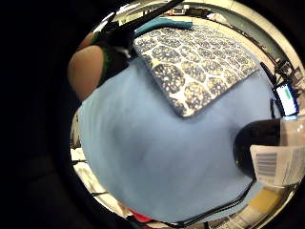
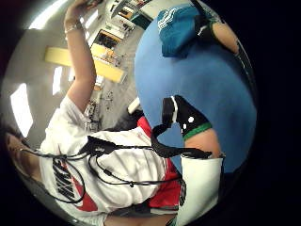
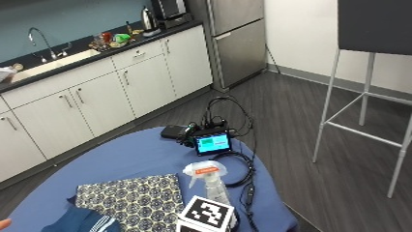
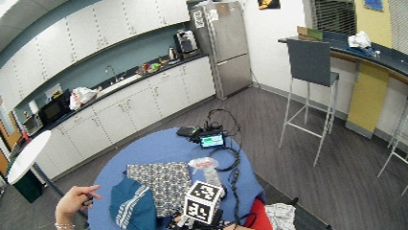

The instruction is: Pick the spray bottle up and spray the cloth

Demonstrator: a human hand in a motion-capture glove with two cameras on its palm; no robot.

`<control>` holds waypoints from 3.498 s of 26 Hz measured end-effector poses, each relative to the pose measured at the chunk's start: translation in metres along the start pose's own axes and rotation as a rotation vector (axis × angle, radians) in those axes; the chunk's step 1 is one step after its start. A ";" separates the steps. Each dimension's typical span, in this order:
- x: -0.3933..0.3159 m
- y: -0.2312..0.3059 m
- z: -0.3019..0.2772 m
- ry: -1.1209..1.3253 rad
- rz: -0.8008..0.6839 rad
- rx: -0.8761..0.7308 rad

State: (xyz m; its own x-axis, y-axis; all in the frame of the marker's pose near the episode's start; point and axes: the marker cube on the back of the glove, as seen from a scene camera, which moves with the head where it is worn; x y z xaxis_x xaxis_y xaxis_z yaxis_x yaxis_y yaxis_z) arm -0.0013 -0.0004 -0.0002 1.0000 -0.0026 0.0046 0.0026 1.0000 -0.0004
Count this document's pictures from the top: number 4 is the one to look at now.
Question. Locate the small black object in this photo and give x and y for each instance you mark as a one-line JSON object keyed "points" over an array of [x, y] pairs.
{"points": [[88, 201]]}

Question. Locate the teal striped cloth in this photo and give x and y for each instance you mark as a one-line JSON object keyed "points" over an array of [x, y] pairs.
{"points": [[132, 207]]}

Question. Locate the dark green bin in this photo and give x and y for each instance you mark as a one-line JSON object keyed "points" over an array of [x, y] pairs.
{"points": [[27, 188]]}

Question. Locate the white round table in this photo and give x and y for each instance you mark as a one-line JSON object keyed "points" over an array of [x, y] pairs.
{"points": [[27, 156]]}

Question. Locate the blue white patterned cloth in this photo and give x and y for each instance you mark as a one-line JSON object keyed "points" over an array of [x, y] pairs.
{"points": [[164, 183]]}

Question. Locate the silver toaster oven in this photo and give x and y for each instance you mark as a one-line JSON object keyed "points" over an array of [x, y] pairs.
{"points": [[32, 124]]}

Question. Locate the black microwave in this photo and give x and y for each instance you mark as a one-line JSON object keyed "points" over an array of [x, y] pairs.
{"points": [[55, 108]]}

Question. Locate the white marker cube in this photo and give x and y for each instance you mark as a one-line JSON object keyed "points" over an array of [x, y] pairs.
{"points": [[204, 202]]}

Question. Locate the white lower cabinets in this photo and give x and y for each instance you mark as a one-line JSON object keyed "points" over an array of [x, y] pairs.
{"points": [[140, 108]]}

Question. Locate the white cabinets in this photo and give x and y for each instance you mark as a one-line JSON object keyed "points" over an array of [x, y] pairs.
{"points": [[140, 108], [85, 28]]}

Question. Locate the white plastic bag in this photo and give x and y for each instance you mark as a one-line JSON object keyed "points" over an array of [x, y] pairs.
{"points": [[81, 97]]}

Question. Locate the black box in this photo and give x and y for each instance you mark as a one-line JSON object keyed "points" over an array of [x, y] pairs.
{"points": [[186, 131]]}

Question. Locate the metal faucet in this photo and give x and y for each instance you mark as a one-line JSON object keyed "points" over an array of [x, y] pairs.
{"points": [[113, 75]]}

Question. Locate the red cloth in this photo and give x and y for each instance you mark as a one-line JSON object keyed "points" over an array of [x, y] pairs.
{"points": [[258, 215]]}

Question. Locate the white printed cloth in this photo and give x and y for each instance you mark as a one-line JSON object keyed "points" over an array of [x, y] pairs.
{"points": [[281, 217]]}

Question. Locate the white upper cabinets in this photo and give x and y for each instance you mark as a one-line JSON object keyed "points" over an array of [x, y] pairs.
{"points": [[85, 28]]}

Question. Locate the black coffee machine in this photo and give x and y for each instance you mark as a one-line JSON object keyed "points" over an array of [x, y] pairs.
{"points": [[186, 41]]}

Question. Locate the stainless steel fridge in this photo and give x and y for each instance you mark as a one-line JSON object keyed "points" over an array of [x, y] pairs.
{"points": [[227, 48]]}

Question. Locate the grey bar stool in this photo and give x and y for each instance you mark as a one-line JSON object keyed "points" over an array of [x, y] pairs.
{"points": [[309, 60]]}

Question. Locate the cardboard box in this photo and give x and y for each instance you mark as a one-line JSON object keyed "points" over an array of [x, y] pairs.
{"points": [[309, 33]]}

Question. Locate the orange black poster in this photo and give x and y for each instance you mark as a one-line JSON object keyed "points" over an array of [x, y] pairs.
{"points": [[269, 4]]}

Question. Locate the dark blue bar counter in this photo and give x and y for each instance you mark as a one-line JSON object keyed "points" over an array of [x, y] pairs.
{"points": [[370, 96]]}

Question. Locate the metal bar stool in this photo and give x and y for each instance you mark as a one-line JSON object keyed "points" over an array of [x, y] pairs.
{"points": [[398, 137]]}

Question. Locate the crumpled white bag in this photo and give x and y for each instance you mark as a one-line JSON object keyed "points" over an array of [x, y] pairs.
{"points": [[360, 40]]}

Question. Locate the window blinds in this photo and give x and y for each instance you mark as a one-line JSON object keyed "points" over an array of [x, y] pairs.
{"points": [[335, 16]]}

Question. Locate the blue poster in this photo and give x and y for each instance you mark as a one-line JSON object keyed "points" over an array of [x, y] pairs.
{"points": [[374, 4]]}

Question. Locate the black camera with screen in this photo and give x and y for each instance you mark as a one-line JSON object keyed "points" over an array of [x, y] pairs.
{"points": [[212, 139]]}

